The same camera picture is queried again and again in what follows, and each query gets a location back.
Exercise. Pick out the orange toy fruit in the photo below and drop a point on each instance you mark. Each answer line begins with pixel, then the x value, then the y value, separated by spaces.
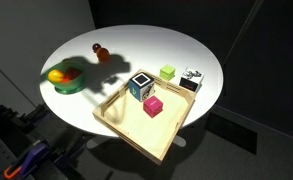
pixel 103 54

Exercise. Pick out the wooden tray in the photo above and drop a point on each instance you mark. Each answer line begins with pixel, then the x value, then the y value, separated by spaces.
pixel 146 133

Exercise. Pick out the pink cube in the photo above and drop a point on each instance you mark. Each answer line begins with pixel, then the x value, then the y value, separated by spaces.
pixel 152 106

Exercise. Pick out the black and white cube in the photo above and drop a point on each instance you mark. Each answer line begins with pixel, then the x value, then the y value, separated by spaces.
pixel 192 79

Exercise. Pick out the red toy fruit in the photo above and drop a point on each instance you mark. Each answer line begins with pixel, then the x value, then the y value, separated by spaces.
pixel 73 72

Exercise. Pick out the yellow toy fruit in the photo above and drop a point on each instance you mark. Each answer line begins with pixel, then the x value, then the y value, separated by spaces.
pixel 55 76

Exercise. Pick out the blue black white patterned cube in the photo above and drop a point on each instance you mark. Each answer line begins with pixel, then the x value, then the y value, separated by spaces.
pixel 141 87

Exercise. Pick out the dark red toy plum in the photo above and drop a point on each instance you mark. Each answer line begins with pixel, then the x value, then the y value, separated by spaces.
pixel 96 47

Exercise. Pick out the lime green cube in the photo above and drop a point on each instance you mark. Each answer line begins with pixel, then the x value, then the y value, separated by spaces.
pixel 167 72

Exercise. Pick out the translucent green plastic bowl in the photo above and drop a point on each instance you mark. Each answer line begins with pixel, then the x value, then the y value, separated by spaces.
pixel 69 88

